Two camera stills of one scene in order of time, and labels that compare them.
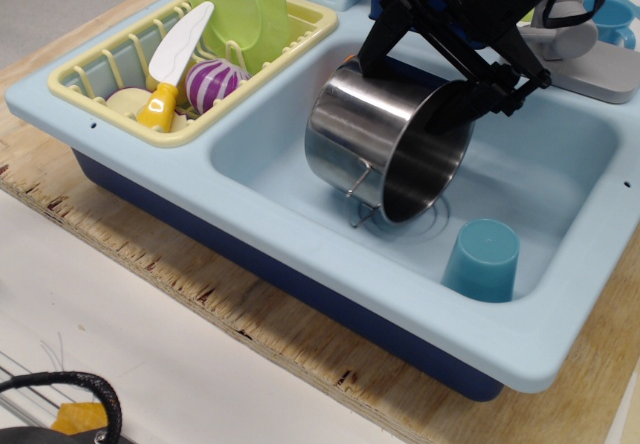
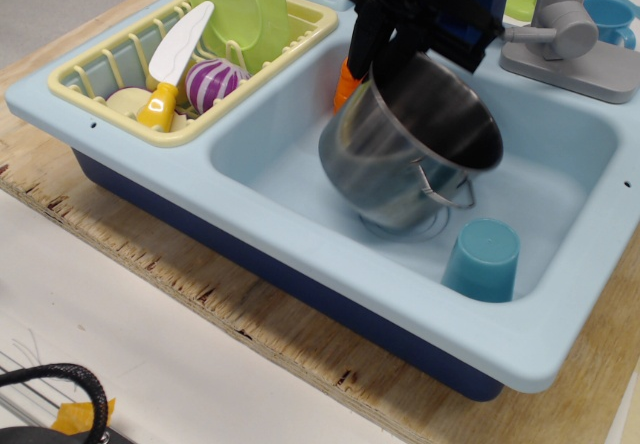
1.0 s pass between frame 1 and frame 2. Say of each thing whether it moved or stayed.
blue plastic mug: stayed
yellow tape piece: stayed
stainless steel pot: moved
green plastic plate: stayed
